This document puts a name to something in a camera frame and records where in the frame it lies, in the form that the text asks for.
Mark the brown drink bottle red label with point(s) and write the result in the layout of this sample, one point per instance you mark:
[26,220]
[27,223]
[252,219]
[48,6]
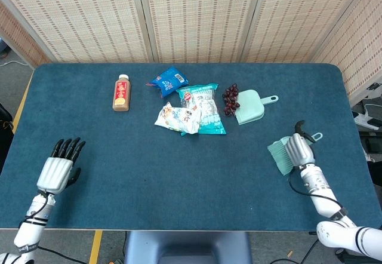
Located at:
[121,95]

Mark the white snack bag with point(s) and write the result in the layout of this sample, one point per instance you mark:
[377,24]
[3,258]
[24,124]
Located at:
[176,119]

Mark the teal snack bag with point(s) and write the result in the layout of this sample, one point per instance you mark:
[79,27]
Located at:
[210,117]

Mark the mint green dustpan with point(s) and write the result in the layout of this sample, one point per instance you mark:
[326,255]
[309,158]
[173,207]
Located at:
[249,107]

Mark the blue table mat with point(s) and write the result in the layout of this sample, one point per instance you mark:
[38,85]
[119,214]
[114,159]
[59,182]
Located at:
[149,171]

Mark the white power strip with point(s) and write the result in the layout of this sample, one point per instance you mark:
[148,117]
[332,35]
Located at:
[365,120]

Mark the bunch of dark red grapes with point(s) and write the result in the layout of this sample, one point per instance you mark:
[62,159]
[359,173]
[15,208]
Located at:
[230,99]

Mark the black bag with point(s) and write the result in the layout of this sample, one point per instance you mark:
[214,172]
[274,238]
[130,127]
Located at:
[5,138]

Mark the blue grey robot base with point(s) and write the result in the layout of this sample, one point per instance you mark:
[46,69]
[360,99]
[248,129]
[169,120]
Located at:
[188,247]

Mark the woven folding screen panel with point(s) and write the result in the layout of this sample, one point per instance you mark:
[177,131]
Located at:
[83,19]
[18,40]
[358,49]
[200,19]
[295,19]

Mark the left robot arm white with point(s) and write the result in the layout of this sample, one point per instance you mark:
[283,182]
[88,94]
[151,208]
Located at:
[30,228]

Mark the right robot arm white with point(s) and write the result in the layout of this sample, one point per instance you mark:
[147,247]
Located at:
[322,192]

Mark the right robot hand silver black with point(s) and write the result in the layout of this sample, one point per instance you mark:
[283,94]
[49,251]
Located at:
[300,150]

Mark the blue snack bag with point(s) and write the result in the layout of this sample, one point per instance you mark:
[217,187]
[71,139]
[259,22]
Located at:
[168,80]

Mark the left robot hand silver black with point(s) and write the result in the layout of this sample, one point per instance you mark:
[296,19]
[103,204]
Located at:
[55,173]

